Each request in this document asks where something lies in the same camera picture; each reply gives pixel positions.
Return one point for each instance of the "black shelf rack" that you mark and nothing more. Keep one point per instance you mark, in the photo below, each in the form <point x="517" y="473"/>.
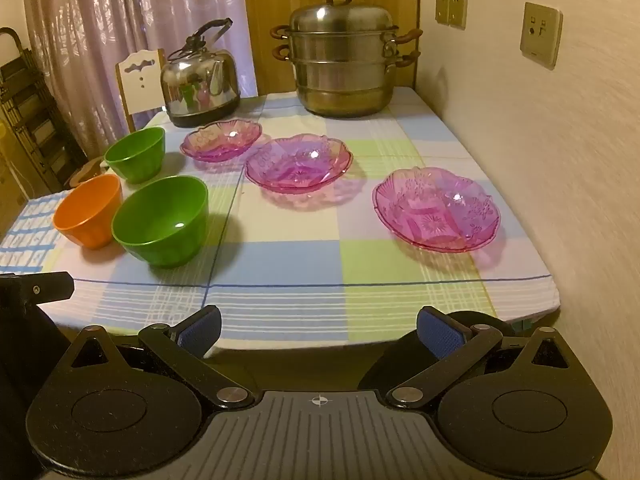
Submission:
<point x="30" y="110"/>

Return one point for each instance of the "white wooden chair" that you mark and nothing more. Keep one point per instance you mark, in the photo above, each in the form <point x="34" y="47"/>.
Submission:
<point x="142" y="85"/>

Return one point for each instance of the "pink patterned curtain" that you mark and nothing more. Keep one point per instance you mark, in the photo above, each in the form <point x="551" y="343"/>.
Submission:
<point x="90" y="35"/>

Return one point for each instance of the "pink divided plate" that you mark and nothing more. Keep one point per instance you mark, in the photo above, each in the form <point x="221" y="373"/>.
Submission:
<point x="435" y="210"/>

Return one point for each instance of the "green plastic bowl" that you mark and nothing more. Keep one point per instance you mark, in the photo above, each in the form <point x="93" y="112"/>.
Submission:
<point x="160" y="240"/>
<point x="140" y="165"/>

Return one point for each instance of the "pink heart-shaped plate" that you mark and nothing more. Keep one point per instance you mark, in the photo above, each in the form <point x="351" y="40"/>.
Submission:
<point x="220" y="142"/>

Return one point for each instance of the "pink scalloped plate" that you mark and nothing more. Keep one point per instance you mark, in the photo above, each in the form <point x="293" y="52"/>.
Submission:
<point x="297" y="167"/>

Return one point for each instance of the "beige wall switch plate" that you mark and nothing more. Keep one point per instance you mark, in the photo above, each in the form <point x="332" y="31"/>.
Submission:
<point x="458" y="10"/>
<point x="442" y="7"/>

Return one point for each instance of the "orange plastic bowl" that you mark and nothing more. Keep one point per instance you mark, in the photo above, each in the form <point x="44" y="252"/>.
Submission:
<point x="90" y="225"/>

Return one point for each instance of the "stainless steel steamer pot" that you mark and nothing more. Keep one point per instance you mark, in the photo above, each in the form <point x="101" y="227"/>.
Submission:
<point x="340" y="70"/>

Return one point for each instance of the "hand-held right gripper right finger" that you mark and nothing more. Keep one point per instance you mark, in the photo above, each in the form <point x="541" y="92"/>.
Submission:
<point x="440" y="332"/>

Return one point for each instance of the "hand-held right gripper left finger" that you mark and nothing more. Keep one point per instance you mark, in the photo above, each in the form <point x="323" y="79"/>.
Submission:
<point x="200" y="332"/>

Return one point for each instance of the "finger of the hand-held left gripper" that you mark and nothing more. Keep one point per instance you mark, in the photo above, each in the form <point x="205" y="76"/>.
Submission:
<point x="45" y="287"/>

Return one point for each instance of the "pastel checkered tablecloth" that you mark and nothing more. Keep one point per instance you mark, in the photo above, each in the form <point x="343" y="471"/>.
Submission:
<point x="300" y="240"/>

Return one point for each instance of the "beige wall outlet plate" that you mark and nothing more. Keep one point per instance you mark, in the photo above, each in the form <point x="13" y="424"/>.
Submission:
<point x="540" y="35"/>

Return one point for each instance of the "stainless steel kettle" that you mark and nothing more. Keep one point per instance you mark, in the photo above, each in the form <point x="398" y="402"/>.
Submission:
<point x="200" y="90"/>

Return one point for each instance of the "blue white checkered cloth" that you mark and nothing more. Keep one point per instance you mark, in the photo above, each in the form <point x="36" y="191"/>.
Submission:
<point x="30" y="240"/>

